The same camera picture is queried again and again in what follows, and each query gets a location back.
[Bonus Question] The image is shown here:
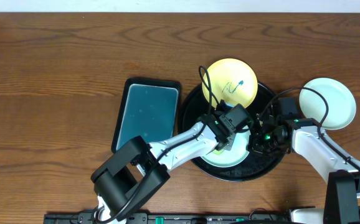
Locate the green scrubbing sponge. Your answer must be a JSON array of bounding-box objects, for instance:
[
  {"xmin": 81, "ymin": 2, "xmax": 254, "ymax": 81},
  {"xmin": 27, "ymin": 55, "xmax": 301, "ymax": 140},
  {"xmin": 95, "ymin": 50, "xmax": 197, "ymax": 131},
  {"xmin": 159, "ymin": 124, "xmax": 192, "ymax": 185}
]
[{"xmin": 212, "ymin": 149, "xmax": 225, "ymax": 155}]

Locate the light blue plate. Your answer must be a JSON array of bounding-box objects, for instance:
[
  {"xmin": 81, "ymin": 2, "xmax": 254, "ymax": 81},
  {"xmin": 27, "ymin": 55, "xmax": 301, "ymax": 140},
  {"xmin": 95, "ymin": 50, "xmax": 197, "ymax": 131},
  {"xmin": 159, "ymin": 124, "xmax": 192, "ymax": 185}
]
[{"xmin": 201, "ymin": 126, "xmax": 251, "ymax": 168}]

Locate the pale green plate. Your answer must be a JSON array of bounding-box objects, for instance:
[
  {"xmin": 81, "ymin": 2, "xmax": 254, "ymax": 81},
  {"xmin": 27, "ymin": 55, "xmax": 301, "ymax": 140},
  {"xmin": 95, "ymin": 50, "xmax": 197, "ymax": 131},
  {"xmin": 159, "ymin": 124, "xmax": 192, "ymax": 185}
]
[{"xmin": 299, "ymin": 78, "xmax": 357, "ymax": 130}]

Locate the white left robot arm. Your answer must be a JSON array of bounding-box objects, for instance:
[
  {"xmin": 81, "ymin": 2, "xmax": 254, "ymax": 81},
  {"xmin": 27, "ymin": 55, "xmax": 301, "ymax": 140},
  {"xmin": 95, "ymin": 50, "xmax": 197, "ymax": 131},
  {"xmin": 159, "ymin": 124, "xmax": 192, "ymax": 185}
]
[{"xmin": 91, "ymin": 121, "xmax": 237, "ymax": 223}]

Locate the black round tray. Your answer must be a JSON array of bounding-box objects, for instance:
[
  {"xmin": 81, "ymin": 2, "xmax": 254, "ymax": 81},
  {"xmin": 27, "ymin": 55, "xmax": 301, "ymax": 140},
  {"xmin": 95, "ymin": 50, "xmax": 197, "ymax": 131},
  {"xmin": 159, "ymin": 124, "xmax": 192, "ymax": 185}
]
[{"xmin": 177, "ymin": 82, "xmax": 283, "ymax": 182}]

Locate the black rectangular water tray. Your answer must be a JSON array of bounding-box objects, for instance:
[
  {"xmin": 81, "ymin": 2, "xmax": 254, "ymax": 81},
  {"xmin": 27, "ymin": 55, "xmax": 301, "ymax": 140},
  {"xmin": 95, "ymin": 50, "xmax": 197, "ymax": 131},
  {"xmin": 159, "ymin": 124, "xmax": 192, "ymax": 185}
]
[{"xmin": 111, "ymin": 77, "xmax": 181, "ymax": 153}]

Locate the yellow plate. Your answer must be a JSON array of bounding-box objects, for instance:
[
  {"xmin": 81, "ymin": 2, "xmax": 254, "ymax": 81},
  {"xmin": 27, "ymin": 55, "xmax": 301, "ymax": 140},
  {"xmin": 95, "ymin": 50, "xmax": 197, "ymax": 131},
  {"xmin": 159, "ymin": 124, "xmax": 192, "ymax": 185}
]
[{"xmin": 207, "ymin": 58, "xmax": 258, "ymax": 108}]

